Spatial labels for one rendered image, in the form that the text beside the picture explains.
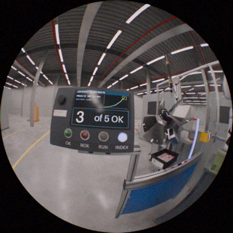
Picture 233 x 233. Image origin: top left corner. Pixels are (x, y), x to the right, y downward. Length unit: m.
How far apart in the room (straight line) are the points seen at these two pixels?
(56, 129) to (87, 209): 1.14
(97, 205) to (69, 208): 0.39
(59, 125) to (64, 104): 0.06
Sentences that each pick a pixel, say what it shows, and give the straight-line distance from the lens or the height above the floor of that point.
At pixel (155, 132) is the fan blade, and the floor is 1.01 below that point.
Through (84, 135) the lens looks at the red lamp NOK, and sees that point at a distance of 0.22.
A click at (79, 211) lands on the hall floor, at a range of 1.27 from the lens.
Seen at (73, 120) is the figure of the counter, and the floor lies 1.15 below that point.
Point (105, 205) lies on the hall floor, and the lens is 1.28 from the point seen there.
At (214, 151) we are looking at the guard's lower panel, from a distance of 1.42.
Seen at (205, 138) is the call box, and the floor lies 1.02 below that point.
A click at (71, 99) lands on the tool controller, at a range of 0.26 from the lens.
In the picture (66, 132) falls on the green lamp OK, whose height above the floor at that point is 1.12.
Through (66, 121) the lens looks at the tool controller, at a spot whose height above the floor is 1.15.
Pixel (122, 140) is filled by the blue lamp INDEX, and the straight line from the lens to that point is 0.22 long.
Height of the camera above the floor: 1.18
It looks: 3 degrees down
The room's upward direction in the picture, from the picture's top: 4 degrees clockwise
